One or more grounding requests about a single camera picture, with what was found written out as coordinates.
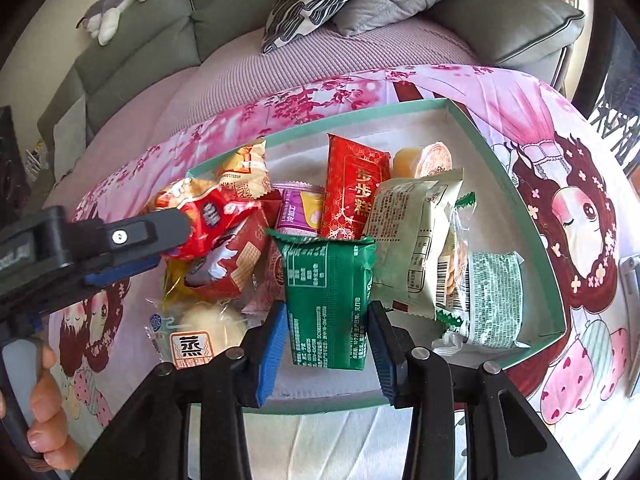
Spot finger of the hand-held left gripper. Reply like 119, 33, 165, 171
64, 207, 193, 268
50, 251, 167, 311

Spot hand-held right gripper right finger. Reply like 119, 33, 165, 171
367, 300, 583, 480

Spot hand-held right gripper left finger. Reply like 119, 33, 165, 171
72, 301, 290, 480

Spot yellow cake packet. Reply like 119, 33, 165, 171
162, 255, 201, 311

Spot clear white bun packet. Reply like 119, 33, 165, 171
145, 300, 251, 371

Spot small red snack packet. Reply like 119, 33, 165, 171
152, 177, 271, 261

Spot dark green packet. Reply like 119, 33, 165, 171
265, 228, 377, 372

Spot red wafer packet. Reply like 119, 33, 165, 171
185, 205, 273, 301

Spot clear biscuit packet green edges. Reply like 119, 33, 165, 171
435, 192, 476, 331

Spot pale green packet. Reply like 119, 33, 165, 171
367, 167, 466, 321

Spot white green-print packet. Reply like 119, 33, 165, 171
432, 250, 532, 356

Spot cream orange roll cake packet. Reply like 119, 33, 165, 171
215, 137, 273, 201

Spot purple speckled packet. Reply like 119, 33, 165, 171
245, 182, 326, 313

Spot red gold-patterned packet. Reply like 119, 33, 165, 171
320, 132, 392, 241

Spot teal-rimmed white box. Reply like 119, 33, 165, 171
185, 97, 568, 416

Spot person's left hand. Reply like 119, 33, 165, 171
27, 346, 81, 472

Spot light grey pillow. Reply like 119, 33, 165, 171
50, 95, 91, 183

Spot grey-green sofa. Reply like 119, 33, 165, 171
37, 0, 586, 176

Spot pink sofa cover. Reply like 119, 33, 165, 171
42, 22, 496, 211

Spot printed pink blanket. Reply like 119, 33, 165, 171
45, 62, 640, 480

